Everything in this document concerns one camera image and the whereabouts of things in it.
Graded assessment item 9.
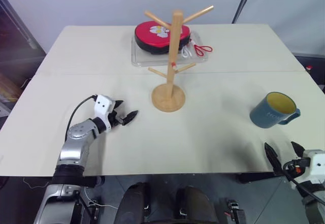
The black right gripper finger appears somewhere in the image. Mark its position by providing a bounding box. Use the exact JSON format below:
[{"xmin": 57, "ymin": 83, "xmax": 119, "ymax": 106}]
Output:
[
  {"xmin": 290, "ymin": 141, "xmax": 306, "ymax": 159},
  {"xmin": 264, "ymin": 142, "xmax": 283, "ymax": 177}
]

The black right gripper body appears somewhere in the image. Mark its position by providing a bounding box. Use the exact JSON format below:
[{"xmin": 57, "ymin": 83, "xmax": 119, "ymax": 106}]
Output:
[{"xmin": 282, "ymin": 157, "xmax": 312, "ymax": 183}]

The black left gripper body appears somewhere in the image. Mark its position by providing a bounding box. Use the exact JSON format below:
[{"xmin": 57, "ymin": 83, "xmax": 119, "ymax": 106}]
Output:
[{"xmin": 107, "ymin": 108, "xmax": 125, "ymax": 131}]

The wooden mug tree stand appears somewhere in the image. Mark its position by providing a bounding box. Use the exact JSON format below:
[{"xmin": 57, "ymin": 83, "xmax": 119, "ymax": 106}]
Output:
[{"xmin": 144, "ymin": 5, "xmax": 214, "ymax": 113}]

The blue mug yellow inside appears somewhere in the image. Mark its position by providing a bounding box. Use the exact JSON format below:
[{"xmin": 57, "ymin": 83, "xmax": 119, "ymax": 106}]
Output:
[{"xmin": 249, "ymin": 91, "xmax": 301, "ymax": 130}]

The clear plastic tray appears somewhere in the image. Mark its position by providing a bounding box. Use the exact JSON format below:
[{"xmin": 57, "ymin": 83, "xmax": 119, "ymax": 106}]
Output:
[{"xmin": 130, "ymin": 30, "xmax": 210, "ymax": 68}]

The black clamp fixture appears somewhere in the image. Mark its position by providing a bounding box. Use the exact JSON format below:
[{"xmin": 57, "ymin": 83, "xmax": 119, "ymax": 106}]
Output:
[{"xmin": 224, "ymin": 199, "xmax": 246, "ymax": 224}]

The dark equipment box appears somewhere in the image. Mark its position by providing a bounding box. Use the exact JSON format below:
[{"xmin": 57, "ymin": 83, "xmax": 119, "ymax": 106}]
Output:
[{"xmin": 291, "ymin": 53, "xmax": 325, "ymax": 94}]

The red black punching pad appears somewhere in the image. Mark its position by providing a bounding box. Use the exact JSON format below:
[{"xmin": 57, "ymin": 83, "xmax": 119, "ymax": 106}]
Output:
[{"xmin": 134, "ymin": 20, "xmax": 192, "ymax": 55}]

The dark rounded shape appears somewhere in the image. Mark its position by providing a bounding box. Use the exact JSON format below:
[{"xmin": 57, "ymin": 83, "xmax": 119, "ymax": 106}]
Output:
[
  {"xmin": 174, "ymin": 185, "xmax": 217, "ymax": 224},
  {"xmin": 117, "ymin": 181, "xmax": 150, "ymax": 224}
]

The dark metal pole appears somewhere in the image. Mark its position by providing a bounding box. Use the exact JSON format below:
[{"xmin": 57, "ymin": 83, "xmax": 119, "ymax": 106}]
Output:
[{"xmin": 231, "ymin": 0, "xmax": 256, "ymax": 24}]

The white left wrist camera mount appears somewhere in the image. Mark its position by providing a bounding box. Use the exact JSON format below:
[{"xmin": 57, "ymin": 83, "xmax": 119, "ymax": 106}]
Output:
[{"xmin": 94, "ymin": 94, "xmax": 116, "ymax": 128}]

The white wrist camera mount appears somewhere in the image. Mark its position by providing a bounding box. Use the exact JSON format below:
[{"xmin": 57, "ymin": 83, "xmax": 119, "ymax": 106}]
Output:
[
  {"xmin": 94, "ymin": 94, "xmax": 116, "ymax": 128},
  {"xmin": 303, "ymin": 149, "xmax": 325, "ymax": 184}
]

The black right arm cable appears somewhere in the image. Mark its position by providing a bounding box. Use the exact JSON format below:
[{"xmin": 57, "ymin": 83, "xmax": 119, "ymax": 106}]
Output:
[{"xmin": 282, "ymin": 159, "xmax": 325, "ymax": 207}]

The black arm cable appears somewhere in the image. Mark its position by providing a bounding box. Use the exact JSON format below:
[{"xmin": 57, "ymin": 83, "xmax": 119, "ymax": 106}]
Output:
[
  {"xmin": 66, "ymin": 94, "xmax": 99, "ymax": 141},
  {"xmin": 282, "ymin": 159, "xmax": 325, "ymax": 207}
]

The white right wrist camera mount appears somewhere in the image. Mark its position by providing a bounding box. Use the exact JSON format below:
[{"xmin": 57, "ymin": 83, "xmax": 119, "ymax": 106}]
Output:
[{"xmin": 303, "ymin": 149, "xmax": 325, "ymax": 184}]

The black table frame bracket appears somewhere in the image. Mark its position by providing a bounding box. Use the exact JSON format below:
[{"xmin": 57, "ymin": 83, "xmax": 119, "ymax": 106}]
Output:
[
  {"xmin": 238, "ymin": 172, "xmax": 276, "ymax": 184},
  {"xmin": 82, "ymin": 175, "xmax": 105, "ymax": 188}
]

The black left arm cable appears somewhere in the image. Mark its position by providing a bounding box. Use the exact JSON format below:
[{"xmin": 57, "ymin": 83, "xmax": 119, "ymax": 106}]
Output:
[{"xmin": 66, "ymin": 94, "xmax": 99, "ymax": 141}]

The white cord loop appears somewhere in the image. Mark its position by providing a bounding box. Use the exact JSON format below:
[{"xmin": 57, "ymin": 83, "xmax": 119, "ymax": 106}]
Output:
[{"xmin": 180, "ymin": 44, "xmax": 194, "ymax": 58}]

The thin white cable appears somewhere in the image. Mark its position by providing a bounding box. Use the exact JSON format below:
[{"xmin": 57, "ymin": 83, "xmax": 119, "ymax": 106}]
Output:
[{"xmin": 22, "ymin": 177, "xmax": 120, "ymax": 209}]

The red cord loop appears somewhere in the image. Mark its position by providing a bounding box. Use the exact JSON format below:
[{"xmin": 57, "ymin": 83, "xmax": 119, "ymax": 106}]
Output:
[{"xmin": 193, "ymin": 43, "xmax": 213, "ymax": 57}]

